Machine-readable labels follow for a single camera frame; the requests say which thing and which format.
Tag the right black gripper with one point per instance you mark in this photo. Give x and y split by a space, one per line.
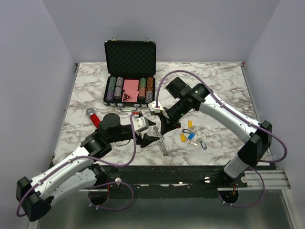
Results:
168 124

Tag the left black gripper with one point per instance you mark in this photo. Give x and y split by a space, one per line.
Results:
146 140

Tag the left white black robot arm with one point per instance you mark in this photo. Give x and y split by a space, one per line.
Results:
80 168

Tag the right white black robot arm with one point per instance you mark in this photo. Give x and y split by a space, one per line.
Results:
255 135

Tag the lower yellow key tag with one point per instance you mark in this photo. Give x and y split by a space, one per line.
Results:
182 137

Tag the yellow key tag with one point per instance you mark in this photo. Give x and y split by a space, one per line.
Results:
182 137
190 124

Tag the upper yellow key tag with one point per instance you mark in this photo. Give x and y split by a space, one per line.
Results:
190 124

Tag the lower blue key tag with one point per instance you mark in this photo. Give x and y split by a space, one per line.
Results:
191 135

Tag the black key tag with key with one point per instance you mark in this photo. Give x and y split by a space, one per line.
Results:
201 143

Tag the pink playing card deck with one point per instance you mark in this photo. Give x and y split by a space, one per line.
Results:
130 85

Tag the red toy microphone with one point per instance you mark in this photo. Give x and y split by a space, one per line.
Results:
93 117

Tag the black poker chip case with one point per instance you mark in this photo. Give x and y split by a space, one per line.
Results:
130 60

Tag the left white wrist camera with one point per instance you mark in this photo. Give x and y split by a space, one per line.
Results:
140 124

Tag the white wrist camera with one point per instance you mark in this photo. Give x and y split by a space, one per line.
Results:
155 109
140 124

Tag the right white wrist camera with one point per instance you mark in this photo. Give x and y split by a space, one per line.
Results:
155 109

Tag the black mounting base rail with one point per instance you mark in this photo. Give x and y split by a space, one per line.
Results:
156 182

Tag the aluminium frame rail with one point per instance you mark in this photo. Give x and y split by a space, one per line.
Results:
269 180

